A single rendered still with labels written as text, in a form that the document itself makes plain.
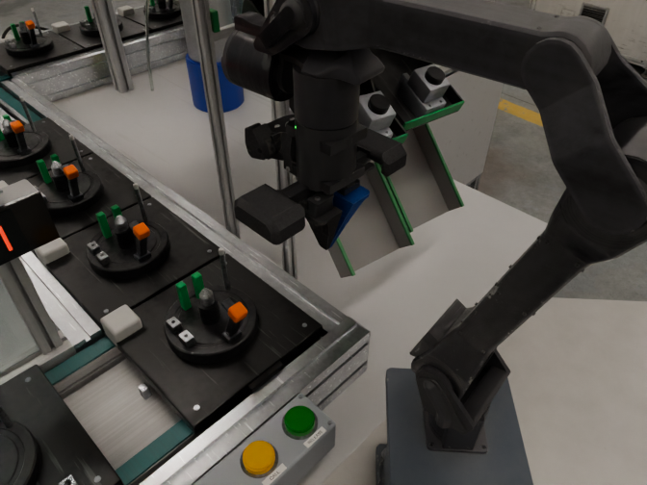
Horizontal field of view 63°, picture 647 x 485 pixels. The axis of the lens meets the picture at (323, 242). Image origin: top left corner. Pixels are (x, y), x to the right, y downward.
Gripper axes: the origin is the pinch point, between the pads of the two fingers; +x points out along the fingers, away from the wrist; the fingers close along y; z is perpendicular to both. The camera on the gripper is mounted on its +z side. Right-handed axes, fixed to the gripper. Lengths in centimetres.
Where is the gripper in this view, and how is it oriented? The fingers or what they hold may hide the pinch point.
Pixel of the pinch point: (325, 221)
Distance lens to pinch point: 54.8
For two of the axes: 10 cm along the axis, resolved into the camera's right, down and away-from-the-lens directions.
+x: 0.0, 7.6, 6.5
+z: -7.1, -4.6, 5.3
